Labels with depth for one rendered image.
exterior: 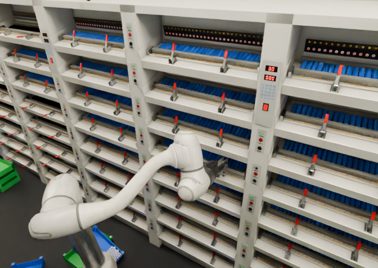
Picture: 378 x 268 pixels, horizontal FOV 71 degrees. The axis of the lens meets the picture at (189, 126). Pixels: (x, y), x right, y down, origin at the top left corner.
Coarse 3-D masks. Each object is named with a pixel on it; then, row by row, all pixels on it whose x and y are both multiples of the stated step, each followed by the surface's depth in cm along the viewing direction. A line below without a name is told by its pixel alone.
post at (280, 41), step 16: (272, 16) 93; (272, 32) 95; (288, 32) 92; (272, 48) 98; (288, 48) 95; (256, 96) 109; (256, 128) 116; (272, 128) 112; (272, 144) 118; (256, 160) 123; (256, 192) 131; (256, 208) 136; (240, 224) 147; (256, 224) 141; (240, 240) 153; (240, 256) 159
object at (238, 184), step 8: (160, 136) 167; (152, 144) 161; (160, 144) 166; (152, 152) 162; (160, 152) 161; (224, 176) 141; (232, 176) 141; (224, 184) 141; (232, 184) 137; (240, 184) 137
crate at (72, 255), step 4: (108, 236) 209; (112, 240) 208; (72, 252) 200; (64, 256) 192; (68, 256) 197; (72, 256) 200; (76, 256) 200; (68, 260) 191; (72, 260) 197; (76, 260) 197; (80, 260) 197; (72, 264) 190; (76, 264) 194; (80, 264) 194
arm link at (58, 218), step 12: (48, 204) 102; (60, 204) 101; (72, 204) 104; (36, 216) 98; (48, 216) 97; (60, 216) 97; (72, 216) 98; (36, 228) 96; (48, 228) 96; (60, 228) 96; (72, 228) 98
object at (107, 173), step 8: (88, 160) 212; (96, 160) 212; (88, 168) 210; (96, 168) 209; (104, 168) 207; (112, 168) 203; (120, 168) 202; (104, 176) 202; (112, 176) 201; (120, 176) 199; (128, 176) 190; (120, 184) 195
